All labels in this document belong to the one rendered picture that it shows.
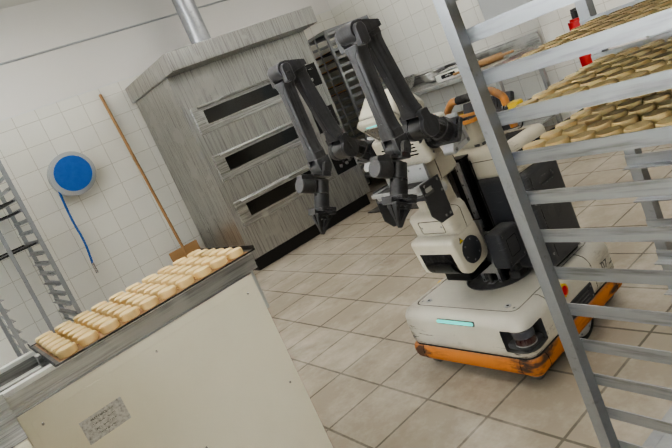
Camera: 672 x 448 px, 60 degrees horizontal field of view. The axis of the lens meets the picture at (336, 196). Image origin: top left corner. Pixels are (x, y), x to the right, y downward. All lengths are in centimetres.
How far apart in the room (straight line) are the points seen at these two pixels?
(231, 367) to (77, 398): 41
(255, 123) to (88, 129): 159
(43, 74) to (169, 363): 457
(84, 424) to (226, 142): 385
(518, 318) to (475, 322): 18
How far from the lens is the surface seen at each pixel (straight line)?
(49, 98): 596
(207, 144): 517
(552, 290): 135
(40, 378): 163
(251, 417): 184
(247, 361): 180
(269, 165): 539
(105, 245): 588
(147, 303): 165
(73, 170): 572
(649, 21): 105
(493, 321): 220
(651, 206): 170
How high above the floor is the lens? 125
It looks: 10 degrees down
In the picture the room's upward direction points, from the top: 23 degrees counter-clockwise
